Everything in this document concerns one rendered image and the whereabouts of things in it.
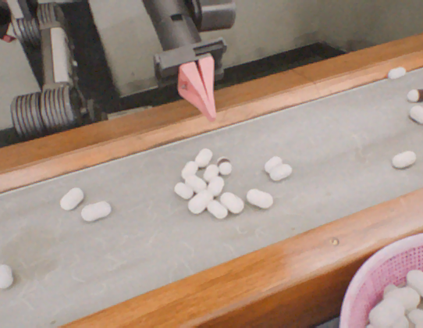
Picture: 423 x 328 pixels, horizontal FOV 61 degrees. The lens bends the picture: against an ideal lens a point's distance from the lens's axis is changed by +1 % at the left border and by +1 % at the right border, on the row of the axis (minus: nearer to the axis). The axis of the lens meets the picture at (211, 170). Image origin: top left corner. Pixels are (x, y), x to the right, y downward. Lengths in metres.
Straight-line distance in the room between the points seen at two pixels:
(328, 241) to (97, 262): 0.26
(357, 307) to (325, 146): 0.29
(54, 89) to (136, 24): 1.71
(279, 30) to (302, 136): 2.36
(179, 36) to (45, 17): 0.56
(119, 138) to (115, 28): 1.90
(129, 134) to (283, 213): 0.31
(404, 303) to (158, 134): 0.44
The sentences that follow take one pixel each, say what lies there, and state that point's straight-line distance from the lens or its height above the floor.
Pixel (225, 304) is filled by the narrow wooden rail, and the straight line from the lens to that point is 0.35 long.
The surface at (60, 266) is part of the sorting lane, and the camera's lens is 0.47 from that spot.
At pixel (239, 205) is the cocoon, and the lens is 0.45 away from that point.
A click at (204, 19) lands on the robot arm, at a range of 0.58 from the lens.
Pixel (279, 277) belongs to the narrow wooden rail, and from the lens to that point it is 0.36.
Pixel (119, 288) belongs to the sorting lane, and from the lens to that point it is 0.42.
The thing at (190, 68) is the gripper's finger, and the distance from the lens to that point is 0.49.
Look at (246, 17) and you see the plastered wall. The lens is 2.78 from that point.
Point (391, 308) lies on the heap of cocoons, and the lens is 0.38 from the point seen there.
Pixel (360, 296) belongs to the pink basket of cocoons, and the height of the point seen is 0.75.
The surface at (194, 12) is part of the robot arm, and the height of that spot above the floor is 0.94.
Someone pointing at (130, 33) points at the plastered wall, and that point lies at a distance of 2.52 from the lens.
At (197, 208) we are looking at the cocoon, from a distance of 0.46.
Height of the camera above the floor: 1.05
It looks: 35 degrees down
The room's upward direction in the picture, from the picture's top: 9 degrees counter-clockwise
